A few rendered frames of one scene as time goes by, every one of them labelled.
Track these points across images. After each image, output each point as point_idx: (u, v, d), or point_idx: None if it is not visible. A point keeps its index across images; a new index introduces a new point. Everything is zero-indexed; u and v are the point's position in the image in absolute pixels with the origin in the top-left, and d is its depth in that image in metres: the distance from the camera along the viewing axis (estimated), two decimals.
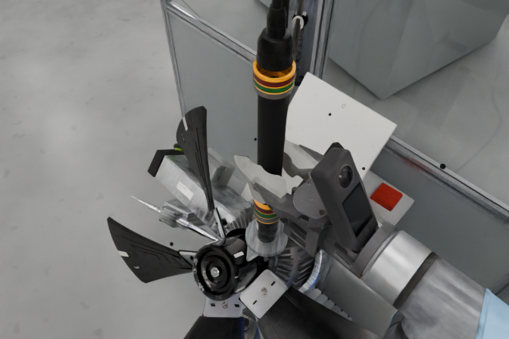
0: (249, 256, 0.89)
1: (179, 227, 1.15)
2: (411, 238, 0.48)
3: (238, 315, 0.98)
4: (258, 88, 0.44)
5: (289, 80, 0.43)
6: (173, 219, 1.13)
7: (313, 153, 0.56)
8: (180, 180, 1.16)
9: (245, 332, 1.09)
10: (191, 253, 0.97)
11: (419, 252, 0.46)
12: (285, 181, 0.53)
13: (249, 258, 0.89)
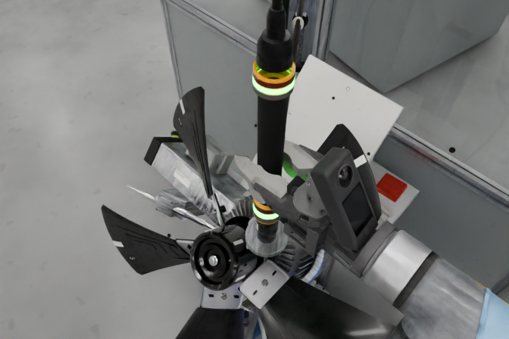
0: None
1: (176, 216, 1.11)
2: (411, 238, 0.48)
3: (237, 307, 0.94)
4: (258, 89, 0.44)
5: (288, 82, 0.43)
6: (170, 207, 1.08)
7: (313, 153, 0.56)
8: (178, 168, 1.12)
9: (245, 325, 1.05)
10: (188, 241, 0.93)
11: (419, 252, 0.46)
12: (285, 181, 0.53)
13: None
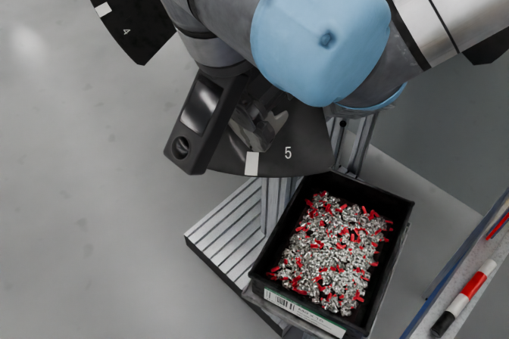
0: None
1: None
2: None
3: None
4: None
5: None
6: None
7: None
8: None
9: None
10: None
11: (179, 34, 0.37)
12: (244, 129, 0.51)
13: None
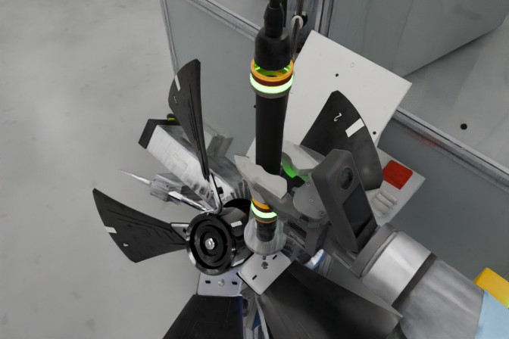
0: (243, 271, 0.81)
1: (172, 201, 1.06)
2: (410, 240, 0.48)
3: None
4: (256, 88, 0.44)
5: (286, 79, 0.43)
6: (165, 191, 1.03)
7: (313, 153, 0.56)
8: (173, 150, 1.07)
9: (245, 315, 1.00)
10: (216, 193, 0.83)
11: (418, 253, 0.46)
12: (285, 181, 0.53)
13: (241, 275, 0.80)
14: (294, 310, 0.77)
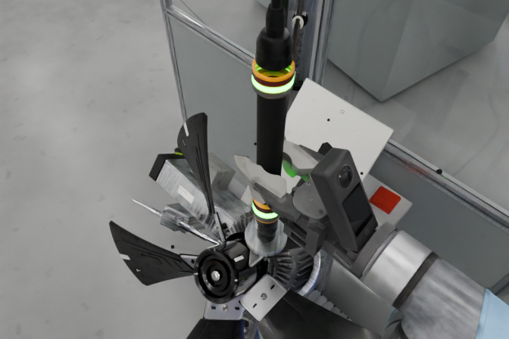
0: (245, 300, 0.92)
1: (180, 231, 1.17)
2: (411, 238, 0.48)
3: None
4: (257, 88, 0.44)
5: (288, 80, 0.43)
6: (174, 222, 1.14)
7: (313, 153, 0.56)
8: (182, 185, 1.18)
9: (245, 334, 1.11)
10: (220, 230, 0.94)
11: (419, 252, 0.46)
12: (285, 181, 0.53)
13: (242, 303, 0.92)
14: (289, 334, 0.87)
